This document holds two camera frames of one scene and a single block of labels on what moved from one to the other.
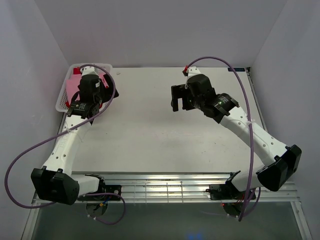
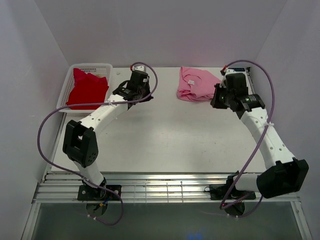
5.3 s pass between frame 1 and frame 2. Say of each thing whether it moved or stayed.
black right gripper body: moved
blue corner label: stayed
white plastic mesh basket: stayed
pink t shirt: moved
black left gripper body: moved
